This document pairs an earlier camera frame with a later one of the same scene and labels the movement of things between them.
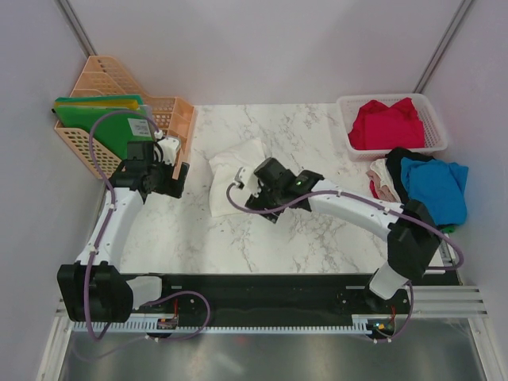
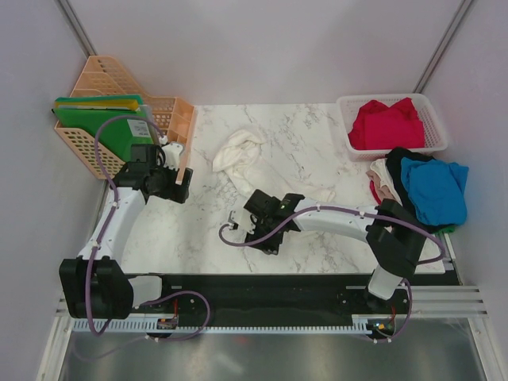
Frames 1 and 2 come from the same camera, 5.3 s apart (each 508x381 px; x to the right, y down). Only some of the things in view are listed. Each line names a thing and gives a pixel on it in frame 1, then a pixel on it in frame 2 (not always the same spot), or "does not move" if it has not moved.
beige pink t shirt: x=385 y=186 does not move
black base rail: x=282 y=298 does not move
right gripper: x=259 y=202 → x=269 y=248
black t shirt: x=394 y=162 does not move
